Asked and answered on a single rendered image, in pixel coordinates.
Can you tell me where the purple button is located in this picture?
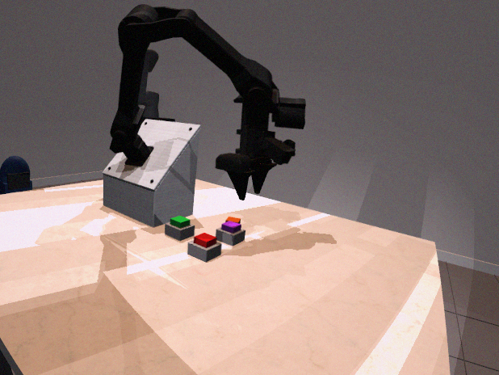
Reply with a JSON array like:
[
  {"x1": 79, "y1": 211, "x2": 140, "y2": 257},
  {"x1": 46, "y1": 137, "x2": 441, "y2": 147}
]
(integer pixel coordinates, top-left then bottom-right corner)
[{"x1": 216, "y1": 221, "x2": 245, "y2": 246}]

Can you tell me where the green button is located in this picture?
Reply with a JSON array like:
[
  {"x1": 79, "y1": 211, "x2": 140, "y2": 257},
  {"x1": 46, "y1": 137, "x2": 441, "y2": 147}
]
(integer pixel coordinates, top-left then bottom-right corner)
[{"x1": 165, "y1": 216, "x2": 195, "y2": 241}]

